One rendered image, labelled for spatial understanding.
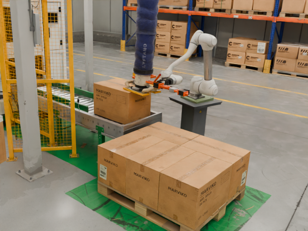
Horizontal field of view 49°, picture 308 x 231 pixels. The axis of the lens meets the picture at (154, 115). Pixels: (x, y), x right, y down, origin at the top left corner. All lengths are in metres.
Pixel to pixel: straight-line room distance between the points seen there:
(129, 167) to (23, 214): 1.09
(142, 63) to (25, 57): 1.21
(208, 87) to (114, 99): 1.14
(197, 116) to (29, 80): 2.07
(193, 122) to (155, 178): 1.51
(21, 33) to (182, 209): 2.27
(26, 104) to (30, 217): 1.16
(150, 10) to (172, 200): 1.92
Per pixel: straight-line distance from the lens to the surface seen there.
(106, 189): 3.62
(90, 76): 7.13
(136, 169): 3.19
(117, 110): 4.05
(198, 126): 4.50
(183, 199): 2.96
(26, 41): 3.71
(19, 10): 3.66
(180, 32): 11.81
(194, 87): 4.34
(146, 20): 3.71
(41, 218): 3.46
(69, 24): 4.08
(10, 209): 3.65
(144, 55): 3.77
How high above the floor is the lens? 1.98
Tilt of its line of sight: 19 degrees down
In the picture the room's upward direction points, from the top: 3 degrees clockwise
